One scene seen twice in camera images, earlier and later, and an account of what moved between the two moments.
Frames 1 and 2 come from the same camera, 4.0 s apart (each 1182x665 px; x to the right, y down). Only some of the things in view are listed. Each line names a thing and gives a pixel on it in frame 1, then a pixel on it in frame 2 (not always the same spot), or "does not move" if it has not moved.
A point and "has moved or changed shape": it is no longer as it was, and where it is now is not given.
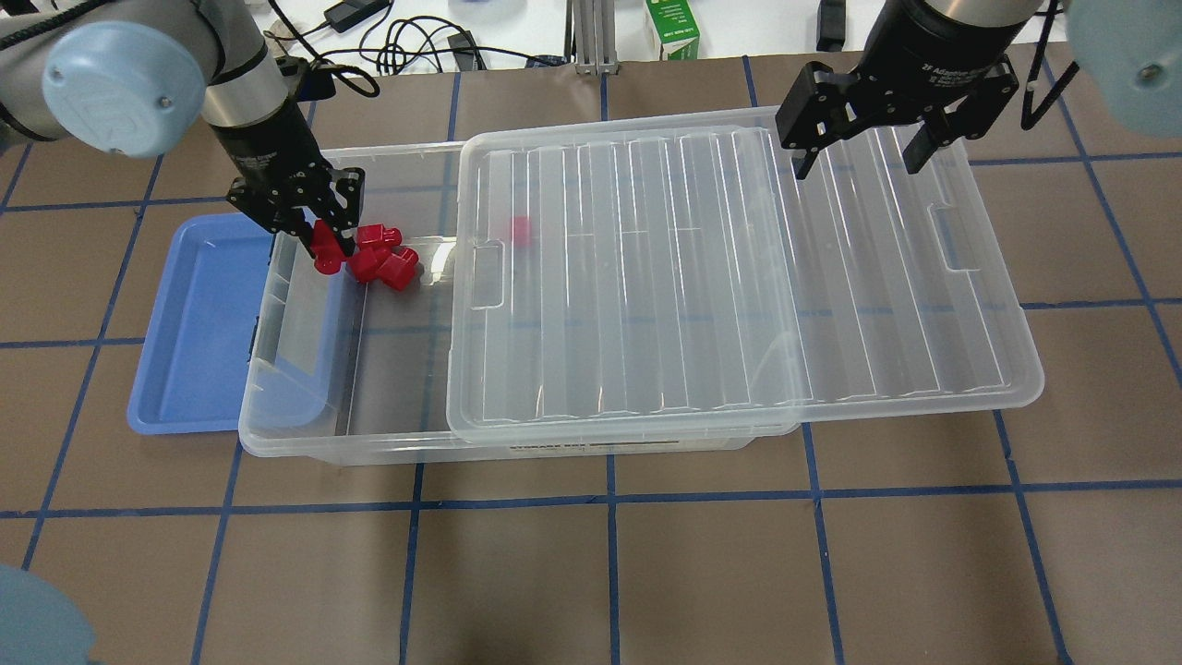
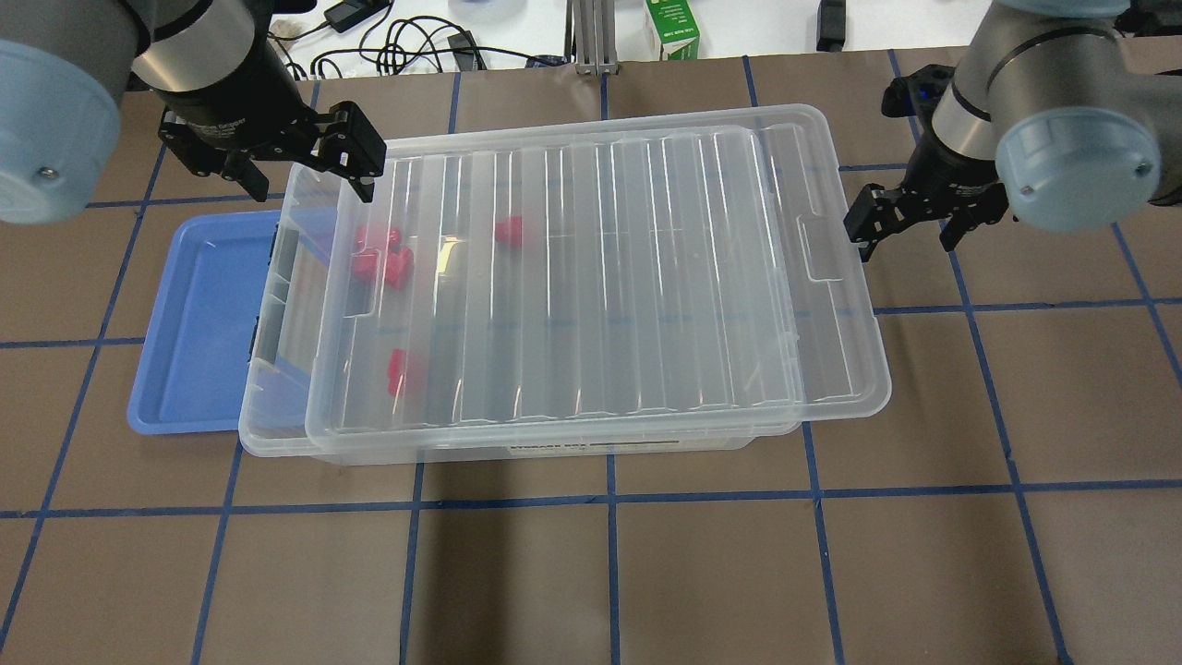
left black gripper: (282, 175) to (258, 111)
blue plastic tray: (191, 373) does not move
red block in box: (376, 236) does not move
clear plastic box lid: (646, 275) has moved or changed shape
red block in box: (398, 271) does not move
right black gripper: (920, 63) to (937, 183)
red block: (330, 254) to (396, 368)
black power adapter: (343, 16) does not move
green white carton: (677, 29) does not move
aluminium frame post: (595, 37) does not move
